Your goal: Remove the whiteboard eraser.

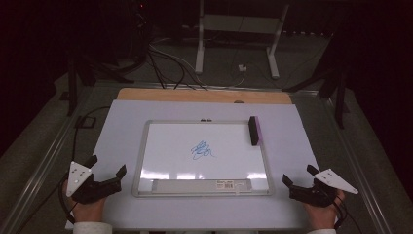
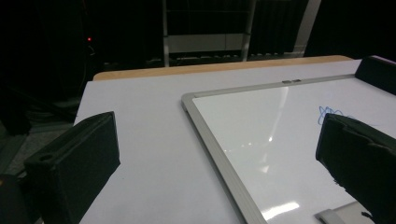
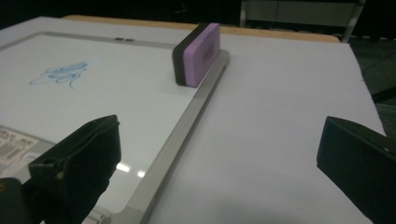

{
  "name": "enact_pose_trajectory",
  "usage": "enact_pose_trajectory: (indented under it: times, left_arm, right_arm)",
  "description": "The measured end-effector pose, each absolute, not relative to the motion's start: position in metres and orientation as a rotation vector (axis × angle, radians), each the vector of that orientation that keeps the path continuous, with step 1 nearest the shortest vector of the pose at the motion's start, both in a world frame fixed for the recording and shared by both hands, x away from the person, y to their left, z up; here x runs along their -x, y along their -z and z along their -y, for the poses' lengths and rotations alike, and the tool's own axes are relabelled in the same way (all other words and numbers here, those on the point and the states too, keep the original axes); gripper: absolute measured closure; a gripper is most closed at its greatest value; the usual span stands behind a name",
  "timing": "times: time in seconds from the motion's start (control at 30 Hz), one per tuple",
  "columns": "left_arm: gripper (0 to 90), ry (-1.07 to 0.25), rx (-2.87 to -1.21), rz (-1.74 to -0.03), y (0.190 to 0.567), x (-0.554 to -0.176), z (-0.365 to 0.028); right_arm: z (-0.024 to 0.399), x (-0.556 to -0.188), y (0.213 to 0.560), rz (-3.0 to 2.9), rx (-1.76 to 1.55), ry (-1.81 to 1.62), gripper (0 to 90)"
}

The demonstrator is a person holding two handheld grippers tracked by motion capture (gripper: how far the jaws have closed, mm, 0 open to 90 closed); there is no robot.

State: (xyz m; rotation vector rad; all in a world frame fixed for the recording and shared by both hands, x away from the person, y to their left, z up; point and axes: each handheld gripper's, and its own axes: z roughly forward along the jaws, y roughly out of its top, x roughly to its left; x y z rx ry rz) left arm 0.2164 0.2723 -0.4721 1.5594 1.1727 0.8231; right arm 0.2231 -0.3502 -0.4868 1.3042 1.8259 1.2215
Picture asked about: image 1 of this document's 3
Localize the person's left hand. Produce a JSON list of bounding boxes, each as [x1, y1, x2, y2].
[[62, 179, 108, 225]]

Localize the white floor cable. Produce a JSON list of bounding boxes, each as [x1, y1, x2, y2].
[[148, 38, 247, 90]]

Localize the black floor cables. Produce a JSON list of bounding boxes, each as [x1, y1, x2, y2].
[[146, 45, 209, 92]]

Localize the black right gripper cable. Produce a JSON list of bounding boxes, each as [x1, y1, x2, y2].
[[330, 194, 364, 234]]

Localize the metal floor rail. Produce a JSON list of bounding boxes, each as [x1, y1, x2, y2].
[[324, 97, 394, 234], [95, 81, 320, 96], [0, 87, 95, 234]]

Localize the large white table sheet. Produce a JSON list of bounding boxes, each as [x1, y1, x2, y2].
[[64, 98, 342, 232]]

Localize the person's right hand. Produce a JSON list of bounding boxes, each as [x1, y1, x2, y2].
[[303, 190, 346, 231]]

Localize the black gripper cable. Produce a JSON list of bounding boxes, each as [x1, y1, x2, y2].
[[57, 105, 112, 225], [330, 194, 364, 234]]

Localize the white metal stand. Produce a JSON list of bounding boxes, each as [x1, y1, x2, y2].
[[194, 0, 290, 80]]

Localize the small silver-framed whiteboard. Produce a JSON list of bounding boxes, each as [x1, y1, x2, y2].
[[131, 119, 275, 199]]

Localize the dark computer tower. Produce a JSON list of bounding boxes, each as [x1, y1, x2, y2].
[[96, 0, 154, 67]]

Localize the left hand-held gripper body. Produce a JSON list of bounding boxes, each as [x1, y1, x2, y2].
[[65, 161, 124, 205]]

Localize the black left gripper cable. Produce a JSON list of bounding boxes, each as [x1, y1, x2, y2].
[[57, 105, 112, 225]]

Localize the black and purple whiteboard eraser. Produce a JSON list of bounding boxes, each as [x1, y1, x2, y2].
[[247, 115, 264, 147]]

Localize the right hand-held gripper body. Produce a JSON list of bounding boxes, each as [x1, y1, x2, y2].
[[289, 168, 359, 209]]

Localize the black tripod stand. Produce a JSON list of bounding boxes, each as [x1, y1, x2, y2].
[[282, 63, 351, 130], [65, 54, 134, 117]]

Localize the black square floor plate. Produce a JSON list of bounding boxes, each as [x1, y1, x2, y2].
[[74, 115, 97, 130]]

